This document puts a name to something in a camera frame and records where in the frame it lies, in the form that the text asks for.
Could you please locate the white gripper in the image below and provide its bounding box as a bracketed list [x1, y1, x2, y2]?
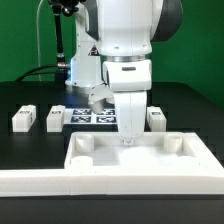
[88, 60, 152, 146]

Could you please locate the white desk top tray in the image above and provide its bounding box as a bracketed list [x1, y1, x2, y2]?
[64, 132, 223, 171]

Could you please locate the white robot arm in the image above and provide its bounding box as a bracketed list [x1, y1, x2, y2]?
[66, 0, 183, 145]

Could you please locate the fiducial marker sheet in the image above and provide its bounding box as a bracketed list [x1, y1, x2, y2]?
[64, 108, 116, 125]

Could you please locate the white L-shaped fence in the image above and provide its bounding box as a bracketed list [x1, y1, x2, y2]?
[0, 167, 224, 197]

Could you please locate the black cable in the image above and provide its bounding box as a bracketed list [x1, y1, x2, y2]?
[15, 64, 59, 82]

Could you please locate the grey thin cable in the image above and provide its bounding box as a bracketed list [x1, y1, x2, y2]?
[35, 0, 46, 82]

